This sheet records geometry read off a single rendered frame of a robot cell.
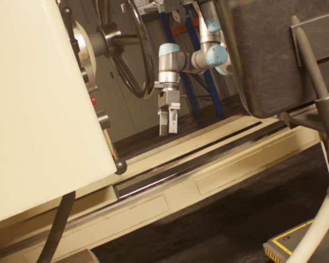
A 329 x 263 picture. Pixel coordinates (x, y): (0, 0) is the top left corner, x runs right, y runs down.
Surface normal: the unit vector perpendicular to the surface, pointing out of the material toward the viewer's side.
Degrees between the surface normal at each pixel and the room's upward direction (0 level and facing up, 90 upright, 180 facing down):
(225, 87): 90
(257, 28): 110
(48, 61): 90
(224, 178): 90
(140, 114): 90
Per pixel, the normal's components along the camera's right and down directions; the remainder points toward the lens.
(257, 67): 0.10, 0.47
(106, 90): 0.33, 0.04
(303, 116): -0.27, -0.79
